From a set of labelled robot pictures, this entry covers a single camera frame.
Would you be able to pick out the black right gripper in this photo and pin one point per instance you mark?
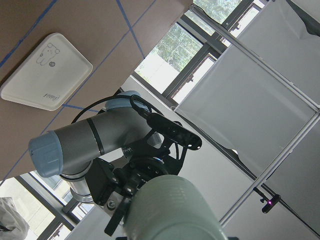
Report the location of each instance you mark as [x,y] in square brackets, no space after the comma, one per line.
[104,179]

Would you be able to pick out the light green cup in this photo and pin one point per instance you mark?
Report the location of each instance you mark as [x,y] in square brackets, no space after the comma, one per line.
[170,207]

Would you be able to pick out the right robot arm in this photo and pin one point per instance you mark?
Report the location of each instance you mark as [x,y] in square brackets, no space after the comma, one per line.
[108,157]

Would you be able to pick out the cream rabbit tray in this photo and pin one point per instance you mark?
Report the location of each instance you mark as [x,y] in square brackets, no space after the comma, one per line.
[48,76]

